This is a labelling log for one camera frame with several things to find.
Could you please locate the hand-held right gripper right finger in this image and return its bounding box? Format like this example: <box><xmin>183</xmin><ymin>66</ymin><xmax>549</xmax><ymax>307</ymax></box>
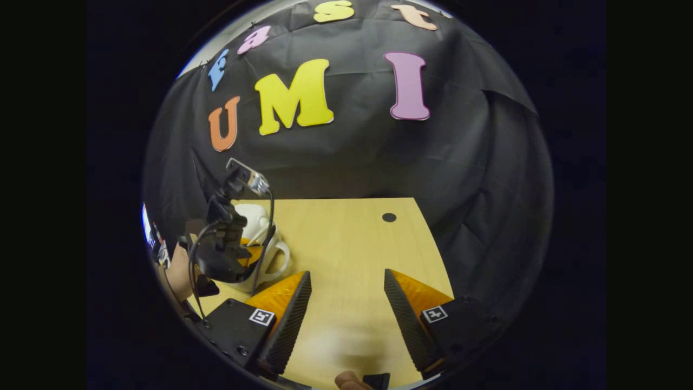
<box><xmin>383</xmin><ymin>268</ymin><xmax>509</xmax><ymax>380</ymax></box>

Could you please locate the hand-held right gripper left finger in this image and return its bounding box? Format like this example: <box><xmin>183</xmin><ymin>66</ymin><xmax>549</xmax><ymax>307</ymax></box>
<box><xmin>194</xmin><ymin>271</ymin><xmax>313</xmax><ymax>380</ymax></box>

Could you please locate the white suitcase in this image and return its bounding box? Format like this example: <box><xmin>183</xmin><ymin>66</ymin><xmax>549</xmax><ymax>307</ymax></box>
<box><xmin>232</xmin><ymin>203</ymin><xmax>292</xmax><ymax>294</ymax></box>

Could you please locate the colourful printed board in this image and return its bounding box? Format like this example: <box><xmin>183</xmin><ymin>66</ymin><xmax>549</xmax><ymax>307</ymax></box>
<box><xmin>142</xmin><ymin>205</ymin><xmax>172</xmax><ymax>269</ymax></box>

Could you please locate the black backdrop cloth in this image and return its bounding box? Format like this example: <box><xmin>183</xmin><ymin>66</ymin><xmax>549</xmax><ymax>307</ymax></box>
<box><xmin>142</xmin><ymin>0</ymin><xmax>554</xmax><ymax>326</ymax></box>

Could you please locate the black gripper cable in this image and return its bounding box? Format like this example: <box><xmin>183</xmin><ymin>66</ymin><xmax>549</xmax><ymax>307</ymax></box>
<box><xmin>187</xmin><ymin>187</ymin><xmax>276</xmax><ymax>326</ymax></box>

